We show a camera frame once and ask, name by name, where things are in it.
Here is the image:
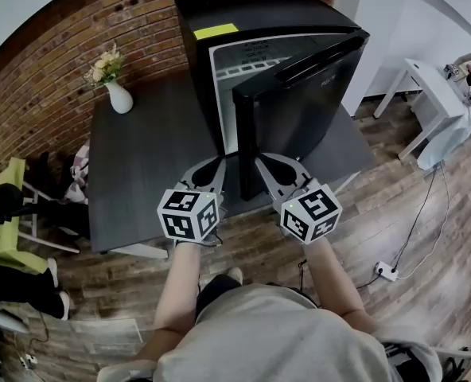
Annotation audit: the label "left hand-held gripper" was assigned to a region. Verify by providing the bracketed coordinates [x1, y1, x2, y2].
[157, 155, 227, 242]

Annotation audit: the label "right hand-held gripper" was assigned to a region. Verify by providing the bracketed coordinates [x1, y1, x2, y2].
[255, 153, 343, 246]

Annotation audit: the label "black fridge door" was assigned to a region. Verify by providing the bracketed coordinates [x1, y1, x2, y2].
[232, 29, 371, 202]

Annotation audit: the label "person's right forearm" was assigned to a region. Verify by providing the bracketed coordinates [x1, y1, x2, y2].
[302, 236, 382, 336]

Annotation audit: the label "person's left forearm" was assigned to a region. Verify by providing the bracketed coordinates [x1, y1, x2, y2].
[138, 240, 205, 364]

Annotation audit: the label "black mini fridge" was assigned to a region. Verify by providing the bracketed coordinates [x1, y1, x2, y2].
[174, 0, 364, 158]

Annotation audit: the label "white vase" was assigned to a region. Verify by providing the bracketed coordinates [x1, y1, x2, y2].
[104, 80, 134, 115]

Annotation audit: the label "person's black shorts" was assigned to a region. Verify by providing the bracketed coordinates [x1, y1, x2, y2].
[195, 273, 244, 325]

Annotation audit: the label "patterned cloth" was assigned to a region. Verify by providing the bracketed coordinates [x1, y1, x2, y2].
[68, 140, 91, 205]

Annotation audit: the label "yellow sticky note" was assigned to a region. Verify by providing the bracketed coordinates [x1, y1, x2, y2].
[193, 22, 239, 41]

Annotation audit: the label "cream flower bunch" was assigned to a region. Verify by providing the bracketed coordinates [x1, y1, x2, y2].
[84, 41, 126, 92]

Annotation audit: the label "person's grey shirt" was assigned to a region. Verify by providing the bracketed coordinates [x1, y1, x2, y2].
[95, 283, 443, 382]

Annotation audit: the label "white side table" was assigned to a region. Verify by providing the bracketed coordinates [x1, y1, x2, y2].
[372, 57, 466, 162]

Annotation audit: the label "white chair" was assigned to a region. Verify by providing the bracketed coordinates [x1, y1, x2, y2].
[17, 180, 81, 255]

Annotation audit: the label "black headphones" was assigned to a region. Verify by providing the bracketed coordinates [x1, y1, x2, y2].
[0, 182, 26, 225]

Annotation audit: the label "green chair cover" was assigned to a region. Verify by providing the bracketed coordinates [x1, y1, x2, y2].
[0, 156, 49, 275]

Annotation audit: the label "black backpack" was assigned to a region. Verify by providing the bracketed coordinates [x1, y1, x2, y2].
[381, 343, 471, 382]

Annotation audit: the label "white cable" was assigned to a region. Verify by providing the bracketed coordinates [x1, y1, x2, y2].
[393, 160, 452, 280]

